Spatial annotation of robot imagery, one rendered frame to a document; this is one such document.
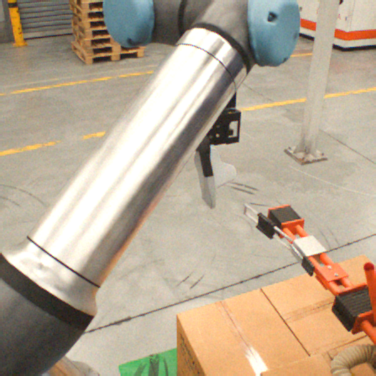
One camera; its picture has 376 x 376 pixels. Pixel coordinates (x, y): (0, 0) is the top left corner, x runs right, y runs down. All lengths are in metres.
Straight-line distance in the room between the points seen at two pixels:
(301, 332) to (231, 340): 0.29
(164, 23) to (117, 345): 2.07
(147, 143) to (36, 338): 0.17
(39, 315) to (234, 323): 1.48
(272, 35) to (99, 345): 2.15
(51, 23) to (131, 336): 7.97
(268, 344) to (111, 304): 1.17
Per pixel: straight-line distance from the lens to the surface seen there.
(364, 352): 1.01
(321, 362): 1.21
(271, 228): 1.18
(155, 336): 2.40
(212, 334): 1.72
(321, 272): 1.07
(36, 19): 9.54
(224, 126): 0.66
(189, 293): 2.61
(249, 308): 1.83
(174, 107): 0.36
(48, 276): 0.33
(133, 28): 0.49
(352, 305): 1.01
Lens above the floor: 1.90
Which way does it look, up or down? 33 degrees down
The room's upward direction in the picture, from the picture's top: straight up
